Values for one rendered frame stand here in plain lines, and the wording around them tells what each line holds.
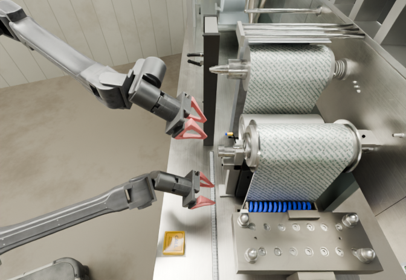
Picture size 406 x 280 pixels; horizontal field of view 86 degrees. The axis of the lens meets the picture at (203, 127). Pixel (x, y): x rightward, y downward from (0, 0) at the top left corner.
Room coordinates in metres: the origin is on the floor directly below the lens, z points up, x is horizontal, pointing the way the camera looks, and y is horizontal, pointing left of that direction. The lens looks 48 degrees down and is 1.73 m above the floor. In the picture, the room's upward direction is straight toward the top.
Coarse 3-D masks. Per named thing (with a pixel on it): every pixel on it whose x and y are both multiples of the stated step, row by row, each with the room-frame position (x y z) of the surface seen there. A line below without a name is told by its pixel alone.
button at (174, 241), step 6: (168, 234) 0.24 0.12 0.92; (174, 234) 0.24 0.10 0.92; (180, 234) 0.24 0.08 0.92; (168, 240) 0.22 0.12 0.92; (174, 240) 0.22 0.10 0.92; (180, 240) 0.22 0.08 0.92; (168, 246) 0.20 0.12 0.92; (174, 246) 0.20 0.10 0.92; (180, 246) 0.20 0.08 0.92; (168, 252) 0.18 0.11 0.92; (174, 252) 0.18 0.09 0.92; (180, 252) 0.18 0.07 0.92
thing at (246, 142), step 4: (248, 132) 0.40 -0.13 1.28; (244, 136) 0.39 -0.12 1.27; (248, 136) 0.37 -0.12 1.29; (244, 140) 0.39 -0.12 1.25; (248, 140) 0.36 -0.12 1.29; (244, 144) 0.38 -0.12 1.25; (248, 144) 0.35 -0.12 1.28; (244, 148) 0.37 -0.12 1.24; (248, 148) 0.34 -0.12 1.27; (244, 152) 0.36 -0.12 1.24; (248, 152) 0.34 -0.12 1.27; (244, 156) 0.35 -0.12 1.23; (248, 156) 0.33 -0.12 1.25
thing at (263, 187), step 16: (256, 176) 0.31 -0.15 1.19; (272, 176) 0.31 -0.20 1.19; (288, 176) 0.31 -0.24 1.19; (304, 176) 0.31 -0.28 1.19; (320, 176) 0.31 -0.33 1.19; (336, 176) 0.31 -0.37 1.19; (256, 192) 0.31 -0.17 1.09; (272, 192) 0.31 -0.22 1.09; (288, 192) 0.31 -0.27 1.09; (304, 192) 0.31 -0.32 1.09; (320, 192) 0.31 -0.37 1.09
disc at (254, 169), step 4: (252, 120) 0.42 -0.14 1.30; (248, 124) 0.44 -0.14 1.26; (252, 124) 0.41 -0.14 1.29; (256, 124) 0.38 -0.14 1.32; (256, 128) 0.37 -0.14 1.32; (256, 132) 0.36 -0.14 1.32; (256, 136) 0.36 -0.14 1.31; (256, 156) 0.32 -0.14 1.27; (256, 160) 0.31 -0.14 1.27; (256, 164) 0.30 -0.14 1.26; (252, 168) 0.32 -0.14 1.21; (256, 168) 0.30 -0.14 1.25; (252, 172) 0.32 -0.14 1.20
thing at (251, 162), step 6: (252, 126) 0.40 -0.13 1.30; (252, 132) 0.37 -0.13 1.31; (252, 138) 0.35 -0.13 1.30; (252, 144) 0.34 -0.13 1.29; (354, 144) 0.34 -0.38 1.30; (252, 150) 0.33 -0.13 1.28; (354, 150) 0.33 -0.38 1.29; (252, 156) 0.32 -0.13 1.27; (246, 162) 0.35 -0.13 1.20; (252, 162) 0.32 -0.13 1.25
